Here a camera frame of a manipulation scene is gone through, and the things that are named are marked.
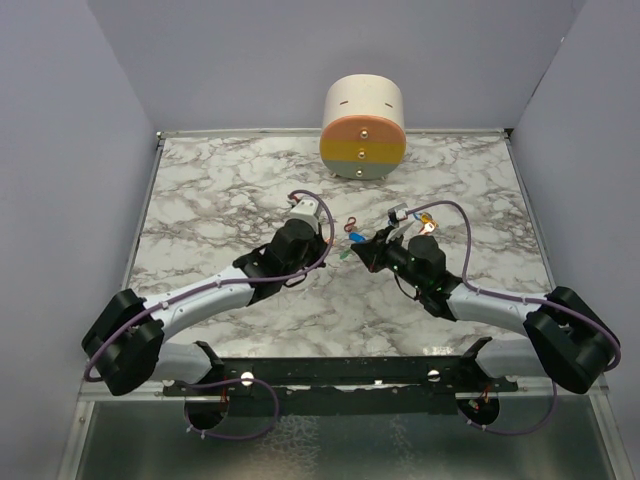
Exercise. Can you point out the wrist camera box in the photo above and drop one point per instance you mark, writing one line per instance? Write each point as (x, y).
(306, 210)
(398, 219)

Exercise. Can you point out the orange carabiner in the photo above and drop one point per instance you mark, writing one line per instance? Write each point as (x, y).
(426, 218)

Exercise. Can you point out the round three-drawer storage box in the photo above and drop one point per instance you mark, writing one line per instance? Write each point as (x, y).
(363, 134)

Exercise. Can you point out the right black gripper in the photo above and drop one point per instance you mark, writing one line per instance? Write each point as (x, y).
(372, 253)

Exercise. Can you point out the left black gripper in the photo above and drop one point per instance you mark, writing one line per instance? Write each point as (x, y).
(319, 244)

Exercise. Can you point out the black mounting rail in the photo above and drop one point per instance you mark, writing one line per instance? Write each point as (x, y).
(339, 386)

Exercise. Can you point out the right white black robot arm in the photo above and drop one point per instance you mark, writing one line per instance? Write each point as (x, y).
(561, 337)

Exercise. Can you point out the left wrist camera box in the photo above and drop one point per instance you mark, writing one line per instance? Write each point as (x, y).
(306, 210)

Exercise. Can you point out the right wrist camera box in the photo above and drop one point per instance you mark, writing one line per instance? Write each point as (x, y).
(398, 219)

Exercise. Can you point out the red carabiner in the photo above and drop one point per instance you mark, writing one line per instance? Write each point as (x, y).
(350, 224)

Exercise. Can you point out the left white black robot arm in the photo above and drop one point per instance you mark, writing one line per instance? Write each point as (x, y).
(125, 343)

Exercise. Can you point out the small red tag key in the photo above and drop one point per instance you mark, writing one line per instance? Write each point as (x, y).
(428, 228)

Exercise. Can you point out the blue tag key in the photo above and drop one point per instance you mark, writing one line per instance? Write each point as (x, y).
(356, 237)

